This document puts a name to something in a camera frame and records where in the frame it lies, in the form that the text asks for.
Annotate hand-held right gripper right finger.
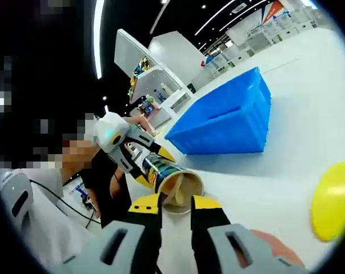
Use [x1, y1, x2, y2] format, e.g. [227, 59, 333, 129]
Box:
[190, 195, 308, 274]

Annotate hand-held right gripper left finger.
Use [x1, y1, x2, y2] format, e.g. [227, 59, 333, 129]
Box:
[53, 193, 163, 274]

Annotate black printed chip container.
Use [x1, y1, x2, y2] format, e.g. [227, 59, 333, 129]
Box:
[140, 152, 205, 215]

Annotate stack of chips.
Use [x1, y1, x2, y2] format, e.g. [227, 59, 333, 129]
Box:
[163, 173, 191, 208]

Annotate blue plastic box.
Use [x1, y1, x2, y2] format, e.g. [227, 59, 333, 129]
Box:
[164, 66, 273, 156]

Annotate yellow round container lid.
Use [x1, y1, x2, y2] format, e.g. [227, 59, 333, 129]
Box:
[310, 162, 345, 243]

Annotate person's left hand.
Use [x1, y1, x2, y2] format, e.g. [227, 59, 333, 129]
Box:
[129, 114, 157, 137]

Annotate person's right hand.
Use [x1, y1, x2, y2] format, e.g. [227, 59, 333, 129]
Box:
[250, 228, 306, 267]

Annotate blue white bottle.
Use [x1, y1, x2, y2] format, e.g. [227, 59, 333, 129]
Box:
[153, 88, 166, 104]

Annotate cream bottle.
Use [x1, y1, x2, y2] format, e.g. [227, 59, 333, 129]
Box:
[160, 82, 174, 96]

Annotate white printed badge card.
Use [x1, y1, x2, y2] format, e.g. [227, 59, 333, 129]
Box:
[62, 174, 98, 213]

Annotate row of colourful snack packets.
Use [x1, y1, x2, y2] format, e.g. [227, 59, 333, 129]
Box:
[129, 55, 152, 97]

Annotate person's white shirt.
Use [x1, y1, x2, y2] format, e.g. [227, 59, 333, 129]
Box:
[0, 168, 105, 271]

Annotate white display shelf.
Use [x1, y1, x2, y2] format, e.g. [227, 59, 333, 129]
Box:
[114, 28, 195, 130]

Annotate white square column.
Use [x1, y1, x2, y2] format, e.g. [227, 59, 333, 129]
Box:
[147, 30, 206, 90]

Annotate white table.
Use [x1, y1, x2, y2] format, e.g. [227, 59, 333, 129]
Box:
[123, 27, 345, 274]

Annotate white chest device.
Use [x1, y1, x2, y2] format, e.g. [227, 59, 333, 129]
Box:
[0, 168, 34, 229]

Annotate row of white storage cabinets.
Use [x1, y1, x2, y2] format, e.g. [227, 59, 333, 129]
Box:
[202, 8, 335, 78]

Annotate black thin cable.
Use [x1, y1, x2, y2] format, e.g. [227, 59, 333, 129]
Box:
[29, 179, 102, 229]

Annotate orange blue wall poster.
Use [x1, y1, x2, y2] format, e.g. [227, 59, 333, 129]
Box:
[260, 0, 291, 25]

